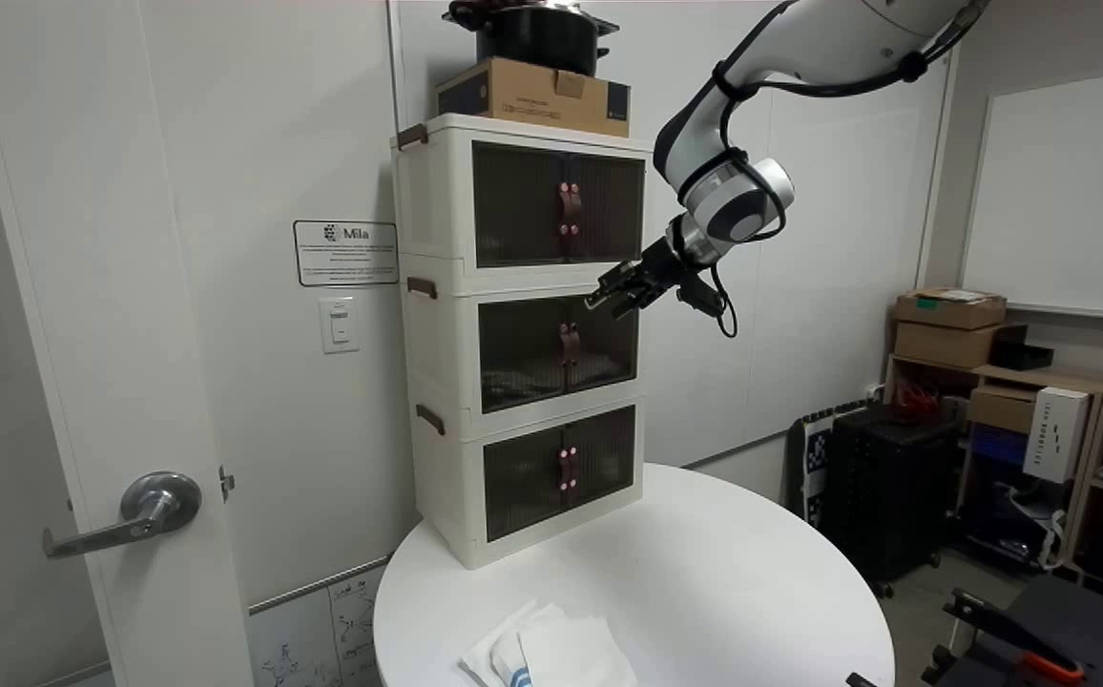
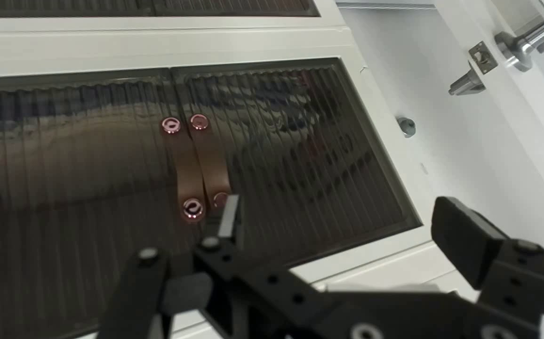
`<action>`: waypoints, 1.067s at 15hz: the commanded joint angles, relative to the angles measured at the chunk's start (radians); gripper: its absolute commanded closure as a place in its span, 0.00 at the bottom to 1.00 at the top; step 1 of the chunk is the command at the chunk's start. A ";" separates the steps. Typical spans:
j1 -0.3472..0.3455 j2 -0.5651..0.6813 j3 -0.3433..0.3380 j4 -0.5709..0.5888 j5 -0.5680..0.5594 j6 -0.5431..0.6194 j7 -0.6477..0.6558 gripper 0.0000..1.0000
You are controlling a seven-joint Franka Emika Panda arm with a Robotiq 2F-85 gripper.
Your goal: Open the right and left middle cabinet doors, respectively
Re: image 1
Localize cardboard box with black label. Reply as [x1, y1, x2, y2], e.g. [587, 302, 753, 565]
[435, 53, 633, 142]

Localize plain cardboard box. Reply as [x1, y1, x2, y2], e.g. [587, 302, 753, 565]
[891, 319, 999, 375]

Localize white wall conduit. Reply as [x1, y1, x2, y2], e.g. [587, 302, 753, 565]
[383, 0, 404, 130]

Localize white wall sign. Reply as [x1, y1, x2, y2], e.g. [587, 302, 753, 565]
[290, 214, 400, 292]

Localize small cardboard box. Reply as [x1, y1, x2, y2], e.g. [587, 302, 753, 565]
[967, 380, 1042, 439]

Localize black equipment with red tool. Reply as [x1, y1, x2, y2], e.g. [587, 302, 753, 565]
[925, 571, 1103, 687]

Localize flat cardboard box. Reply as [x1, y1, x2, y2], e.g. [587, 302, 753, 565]
[891, 286, 1013, 335]

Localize silver door lever handle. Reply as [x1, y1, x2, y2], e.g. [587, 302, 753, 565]
[42, 465, 208, 560]

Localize black and white frame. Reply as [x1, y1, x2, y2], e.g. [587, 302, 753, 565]
[788, 397, 872, 529]

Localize white door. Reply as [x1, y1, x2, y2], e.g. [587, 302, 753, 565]
[0, 0, 261, 687]

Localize white light switch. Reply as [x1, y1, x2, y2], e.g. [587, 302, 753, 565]
[322, 298, 362, 359]

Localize white whiteboard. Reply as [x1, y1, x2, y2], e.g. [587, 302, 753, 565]
[962, 63, 1103, 324]

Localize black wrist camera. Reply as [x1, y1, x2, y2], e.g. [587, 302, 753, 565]
[676, 268, 725, 321]

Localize white product box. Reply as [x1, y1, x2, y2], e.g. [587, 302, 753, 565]
[1022, 382, 1091, 489]

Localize small black device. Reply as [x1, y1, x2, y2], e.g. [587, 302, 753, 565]
[989, 321, 1059, 375]

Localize black cooking pot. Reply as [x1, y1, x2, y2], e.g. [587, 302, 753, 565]
[444, 0, 622, 78]

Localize white stacked storage cabinet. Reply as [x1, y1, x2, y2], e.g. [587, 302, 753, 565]
[393, 111, 656, 572]

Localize black equipment case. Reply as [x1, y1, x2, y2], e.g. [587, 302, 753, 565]
[820, 404, 962, 595]

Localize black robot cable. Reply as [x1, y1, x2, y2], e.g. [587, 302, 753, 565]
[700, 252, 743, 345]

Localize folded white towel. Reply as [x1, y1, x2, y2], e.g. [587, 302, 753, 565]
[453, 599, 643, 687]

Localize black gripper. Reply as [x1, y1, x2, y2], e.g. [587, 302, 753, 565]
[584, 222, 709, 321]

